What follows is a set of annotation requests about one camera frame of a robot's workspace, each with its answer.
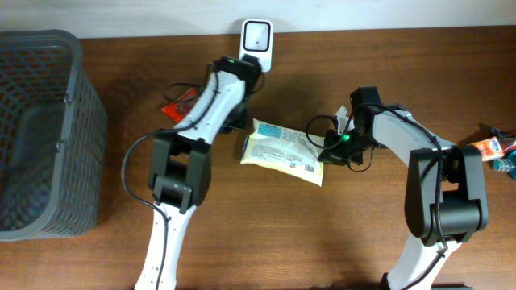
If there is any yellow wet wipes pack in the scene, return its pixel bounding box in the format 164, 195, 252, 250
240, 118, 324, 187

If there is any red snack bag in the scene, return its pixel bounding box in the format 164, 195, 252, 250
161, 88, 199, 123

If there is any orange tissue pack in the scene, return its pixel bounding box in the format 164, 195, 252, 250
472, 137, 505, 162

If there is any black red snack packet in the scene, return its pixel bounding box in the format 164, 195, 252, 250
490, 126, 515, 155

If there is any teal mouthwash bottle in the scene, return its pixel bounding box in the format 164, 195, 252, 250
493, 151, 516, 180

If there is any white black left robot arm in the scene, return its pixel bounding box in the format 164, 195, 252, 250
130, 54, 263, 289

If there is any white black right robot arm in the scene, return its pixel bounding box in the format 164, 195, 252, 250
318, 86, 489, 289

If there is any grey plastic mesh basket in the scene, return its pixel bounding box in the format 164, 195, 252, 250
1, 30, 108, 242

